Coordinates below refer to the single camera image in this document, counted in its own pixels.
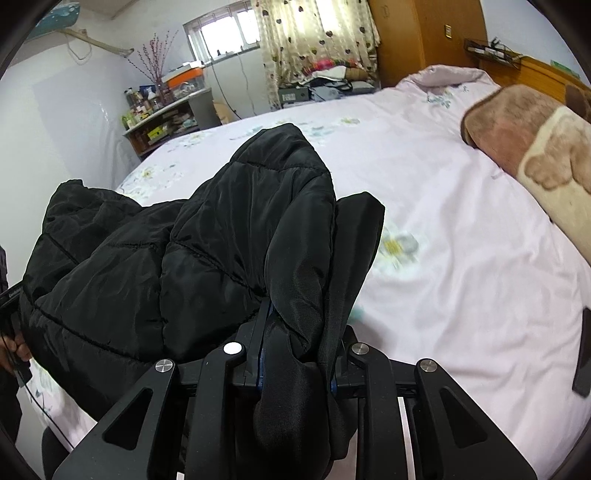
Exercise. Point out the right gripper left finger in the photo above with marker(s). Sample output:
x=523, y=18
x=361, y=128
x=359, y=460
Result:
x=176, y=421

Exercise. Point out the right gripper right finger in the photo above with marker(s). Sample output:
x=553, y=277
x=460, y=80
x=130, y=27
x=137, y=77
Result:
x=416, y=421

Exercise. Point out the black puffer jacket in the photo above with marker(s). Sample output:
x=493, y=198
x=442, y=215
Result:
x=112, y=287

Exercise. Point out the left hand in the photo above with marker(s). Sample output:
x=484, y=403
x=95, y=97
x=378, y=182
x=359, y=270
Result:
x=12, y=349

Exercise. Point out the pink floral bed sheet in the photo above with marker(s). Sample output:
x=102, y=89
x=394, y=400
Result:
x=470, y=269

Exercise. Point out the black phone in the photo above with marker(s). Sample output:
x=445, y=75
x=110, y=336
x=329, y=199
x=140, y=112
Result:
x=582, y=377

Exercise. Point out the wooden shelf unit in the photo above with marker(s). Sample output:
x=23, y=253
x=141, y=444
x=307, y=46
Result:
x=190, y=114

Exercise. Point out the pink flower branches vase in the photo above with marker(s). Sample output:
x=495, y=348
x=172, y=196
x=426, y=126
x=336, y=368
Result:
x=152, y=57

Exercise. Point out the orange lid storage box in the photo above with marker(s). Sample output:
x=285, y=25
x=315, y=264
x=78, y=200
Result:
x=189, y=77

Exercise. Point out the brown bear blanket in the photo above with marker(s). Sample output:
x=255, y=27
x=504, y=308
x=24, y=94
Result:
x=545, y=146

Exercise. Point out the clutter pile under curtain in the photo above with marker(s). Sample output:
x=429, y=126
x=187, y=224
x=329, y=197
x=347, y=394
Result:
x=327, y=80

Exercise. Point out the pink pillow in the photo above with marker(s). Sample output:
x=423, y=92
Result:
x=445, y=75

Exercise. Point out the heart pattern curtain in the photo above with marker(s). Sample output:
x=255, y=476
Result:
x=301, y=37

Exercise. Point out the brown teddy bear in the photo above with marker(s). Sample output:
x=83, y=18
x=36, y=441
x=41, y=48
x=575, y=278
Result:
x=578, y=100

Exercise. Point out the wooden headboard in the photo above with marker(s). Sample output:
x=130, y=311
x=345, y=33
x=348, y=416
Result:
x=535, y=74

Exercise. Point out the orange wooden wardrobe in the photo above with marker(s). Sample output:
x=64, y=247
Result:
x=416, y=34

